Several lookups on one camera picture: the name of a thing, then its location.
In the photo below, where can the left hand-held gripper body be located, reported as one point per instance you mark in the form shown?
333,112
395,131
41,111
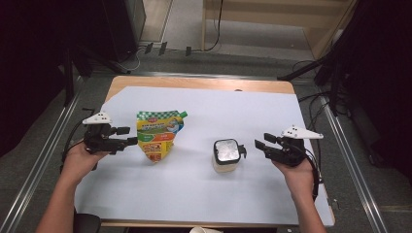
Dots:
98,139

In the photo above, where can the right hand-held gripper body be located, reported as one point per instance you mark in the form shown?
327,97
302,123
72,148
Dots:
290,152

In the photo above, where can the yellow spouted sauce pouch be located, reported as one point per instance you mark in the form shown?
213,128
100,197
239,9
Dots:
158,136

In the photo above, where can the person's right hand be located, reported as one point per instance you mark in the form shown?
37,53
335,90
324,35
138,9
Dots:
299,179

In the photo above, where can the person's left hand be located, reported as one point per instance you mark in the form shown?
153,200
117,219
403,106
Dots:
77,161

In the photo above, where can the black metal stand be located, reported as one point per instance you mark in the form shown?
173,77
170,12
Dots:
68,81
301,69

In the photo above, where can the black chair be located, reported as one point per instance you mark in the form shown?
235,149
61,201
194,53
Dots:
87,224

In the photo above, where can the white paper cup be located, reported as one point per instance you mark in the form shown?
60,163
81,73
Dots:
204,230

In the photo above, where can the dark curtain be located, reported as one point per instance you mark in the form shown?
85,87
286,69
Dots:
29,64
382,81

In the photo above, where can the black cabinet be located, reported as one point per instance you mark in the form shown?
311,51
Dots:
123,26

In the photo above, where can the metal floor rail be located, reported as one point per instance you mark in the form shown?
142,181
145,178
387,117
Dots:
352,161
40,161
200,75

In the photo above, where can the black floor bracket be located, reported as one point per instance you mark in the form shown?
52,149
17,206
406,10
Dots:
162,48
148,48
188,50

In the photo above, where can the light wooden shelf frame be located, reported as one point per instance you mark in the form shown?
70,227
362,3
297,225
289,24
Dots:
259,13

